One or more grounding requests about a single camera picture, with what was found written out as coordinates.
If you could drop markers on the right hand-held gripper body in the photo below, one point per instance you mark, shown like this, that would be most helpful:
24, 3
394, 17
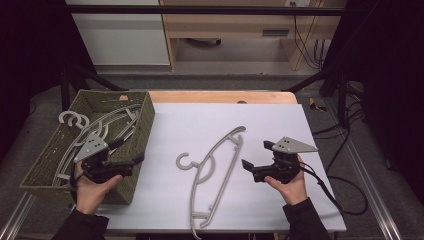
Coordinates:
293, 146

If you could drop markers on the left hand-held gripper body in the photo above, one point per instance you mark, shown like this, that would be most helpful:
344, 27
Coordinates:
91, 148

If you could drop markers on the green woven basket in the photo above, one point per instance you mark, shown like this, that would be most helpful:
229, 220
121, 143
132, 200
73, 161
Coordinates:
43, 166

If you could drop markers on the person's right hand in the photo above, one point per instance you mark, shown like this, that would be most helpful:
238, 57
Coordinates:
292, 191

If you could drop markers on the person's left hand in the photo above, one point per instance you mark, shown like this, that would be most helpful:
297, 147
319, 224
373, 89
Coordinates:
91, 196

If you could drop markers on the yellow and black tool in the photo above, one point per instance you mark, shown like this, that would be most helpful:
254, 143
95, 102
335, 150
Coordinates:
316, 106

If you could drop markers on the white table sheet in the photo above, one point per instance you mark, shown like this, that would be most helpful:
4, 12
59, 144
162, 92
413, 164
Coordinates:
166, 206

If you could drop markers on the wooden table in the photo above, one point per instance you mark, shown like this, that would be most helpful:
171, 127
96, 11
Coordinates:
216, 96

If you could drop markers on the white cabinet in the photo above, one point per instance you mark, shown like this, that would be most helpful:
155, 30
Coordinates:
123, 40

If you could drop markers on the black curtain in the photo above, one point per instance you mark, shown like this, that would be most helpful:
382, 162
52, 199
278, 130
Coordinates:
30, 60
390, 83

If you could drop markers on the light wooden desk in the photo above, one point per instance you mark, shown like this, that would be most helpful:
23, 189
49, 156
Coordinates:
233, 23

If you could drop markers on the black frame strut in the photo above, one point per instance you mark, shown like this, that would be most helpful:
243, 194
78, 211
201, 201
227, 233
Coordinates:
80, 80
333, 80

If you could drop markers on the aluminium rail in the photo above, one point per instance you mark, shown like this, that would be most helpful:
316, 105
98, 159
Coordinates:
370, 186
16, 216

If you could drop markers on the black horizontal frame bar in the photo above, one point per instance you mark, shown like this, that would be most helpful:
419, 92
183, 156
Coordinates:
200, 10

